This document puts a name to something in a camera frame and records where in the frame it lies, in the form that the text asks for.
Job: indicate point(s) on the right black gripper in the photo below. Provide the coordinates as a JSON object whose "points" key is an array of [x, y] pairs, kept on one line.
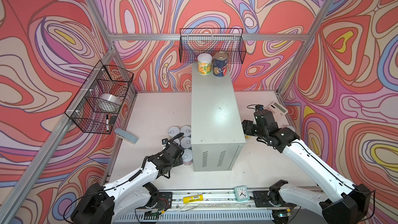
{"points": [[246, 127]]}

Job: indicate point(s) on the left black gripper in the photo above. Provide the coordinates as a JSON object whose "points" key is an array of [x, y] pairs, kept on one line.
{"points": [[179, 161]]}

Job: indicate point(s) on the blue label tin can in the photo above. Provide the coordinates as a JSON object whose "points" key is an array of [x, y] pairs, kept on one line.
{"points": [[220, 63]]}

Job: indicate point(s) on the green orange peach can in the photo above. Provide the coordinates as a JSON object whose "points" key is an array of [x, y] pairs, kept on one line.
{"points": [[204, 64]]}

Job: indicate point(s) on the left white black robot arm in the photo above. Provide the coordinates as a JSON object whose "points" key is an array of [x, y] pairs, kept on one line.
{"points": [[105, 204]]}

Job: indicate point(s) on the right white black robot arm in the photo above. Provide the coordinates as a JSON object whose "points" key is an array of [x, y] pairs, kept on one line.
{"points": [[341, 202]]}

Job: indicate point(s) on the pull-tab can front right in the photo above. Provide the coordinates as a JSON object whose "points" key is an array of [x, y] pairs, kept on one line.
{"points": [[187, 157]]}

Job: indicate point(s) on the pull-tab can middle right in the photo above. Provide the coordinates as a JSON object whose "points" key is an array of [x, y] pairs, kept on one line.
{"points": [[185, 142]]}

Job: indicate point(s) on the pull-tab can back left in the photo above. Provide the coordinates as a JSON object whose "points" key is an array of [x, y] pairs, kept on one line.
{"points": [[173, 131]]}

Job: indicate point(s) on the pull-tab can back right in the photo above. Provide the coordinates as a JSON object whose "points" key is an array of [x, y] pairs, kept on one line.
{"points": [[186, 130]]}

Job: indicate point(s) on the grey metal cabinet box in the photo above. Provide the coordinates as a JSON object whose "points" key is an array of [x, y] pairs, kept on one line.
{"points": [[217, 136]]}

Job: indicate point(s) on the pink calculator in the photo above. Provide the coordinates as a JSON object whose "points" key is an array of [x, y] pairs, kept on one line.
{"points": [[277, 110]]}

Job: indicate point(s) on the yellow label tag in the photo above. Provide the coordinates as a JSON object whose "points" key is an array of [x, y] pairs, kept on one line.
{"points": [[195, 198]]}

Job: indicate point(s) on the grey blue sponge block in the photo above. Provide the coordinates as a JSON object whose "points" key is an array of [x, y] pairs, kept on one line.
{"points": [[126, 136]]}

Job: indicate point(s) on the small green alarm clock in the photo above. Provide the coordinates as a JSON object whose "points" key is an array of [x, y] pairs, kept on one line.
{"points": [[241, 194]]}

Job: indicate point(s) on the black marker pen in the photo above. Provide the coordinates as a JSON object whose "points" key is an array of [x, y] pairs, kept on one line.
{"points": [[107, 124]]}

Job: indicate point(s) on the white tape roll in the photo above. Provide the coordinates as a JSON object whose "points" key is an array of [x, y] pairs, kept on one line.
{"points": [[110, 98]]}

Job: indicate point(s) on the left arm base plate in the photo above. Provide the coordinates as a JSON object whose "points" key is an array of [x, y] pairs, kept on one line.
{"points": [[160, 201]]}

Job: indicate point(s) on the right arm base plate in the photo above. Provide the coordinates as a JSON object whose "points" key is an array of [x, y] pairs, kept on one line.
{"points": [[269, 199]]}

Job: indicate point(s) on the black wire basket left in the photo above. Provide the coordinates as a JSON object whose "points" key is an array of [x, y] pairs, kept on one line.
{"points": [[89, 112]]}

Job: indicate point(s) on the black wire basket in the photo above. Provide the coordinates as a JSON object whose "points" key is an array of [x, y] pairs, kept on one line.
{"points": [[89, 112], [196, 41]]}

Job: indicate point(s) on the black wire basket back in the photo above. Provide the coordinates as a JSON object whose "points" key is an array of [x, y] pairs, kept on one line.
{"points": [[196, 41]]}

